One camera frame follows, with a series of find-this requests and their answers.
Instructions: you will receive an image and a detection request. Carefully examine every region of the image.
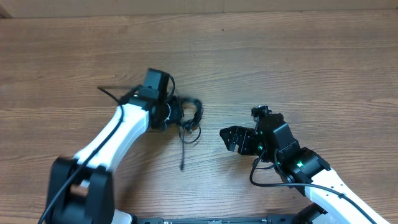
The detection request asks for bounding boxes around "black USB-C cable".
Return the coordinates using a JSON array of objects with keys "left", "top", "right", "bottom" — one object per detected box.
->
[{"left": 177, "top": 121, "right": 202, "bottom": 172}]

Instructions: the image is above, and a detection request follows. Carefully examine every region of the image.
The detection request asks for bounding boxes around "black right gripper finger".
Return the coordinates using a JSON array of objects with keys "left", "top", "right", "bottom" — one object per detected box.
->
[
  {"left": 220, "top": 126, "right": 246, "bottom": 140},
  {"left": 223, "top": 136, "right": 239, "bottom": 152}
]

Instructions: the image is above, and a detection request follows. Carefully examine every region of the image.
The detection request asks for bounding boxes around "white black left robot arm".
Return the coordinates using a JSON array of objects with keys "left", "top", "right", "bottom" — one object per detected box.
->
[{"left": 39, "top": 68, "right": 182, "bottom": 224}]

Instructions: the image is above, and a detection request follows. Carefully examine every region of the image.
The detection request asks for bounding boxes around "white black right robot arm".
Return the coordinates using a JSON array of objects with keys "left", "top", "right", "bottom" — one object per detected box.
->
[{"left": 220, "top": 108, "right": 387, "bottom": 223}]

